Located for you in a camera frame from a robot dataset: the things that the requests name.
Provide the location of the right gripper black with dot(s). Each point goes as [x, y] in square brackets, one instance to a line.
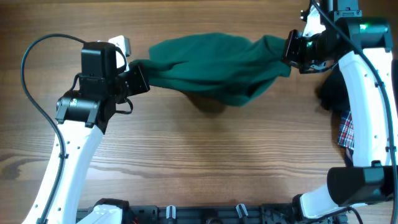
[290, 56]

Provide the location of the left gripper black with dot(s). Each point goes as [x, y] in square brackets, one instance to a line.
[140, 86]

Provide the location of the green cloth garment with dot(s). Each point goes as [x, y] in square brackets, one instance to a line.
[227, 68]

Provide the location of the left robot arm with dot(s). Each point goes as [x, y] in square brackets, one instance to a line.
[106, 80]

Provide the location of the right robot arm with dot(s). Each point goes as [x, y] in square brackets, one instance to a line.
[362, 49]

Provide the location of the black cloth garment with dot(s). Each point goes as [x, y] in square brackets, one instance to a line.
[332, 93]

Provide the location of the red plaid cloth garment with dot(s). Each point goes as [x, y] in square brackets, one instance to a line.
[346, 131]

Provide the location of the navy blue cloth garment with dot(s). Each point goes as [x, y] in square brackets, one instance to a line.
[348, 157]

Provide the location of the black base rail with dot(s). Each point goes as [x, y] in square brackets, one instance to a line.
[277, 213]

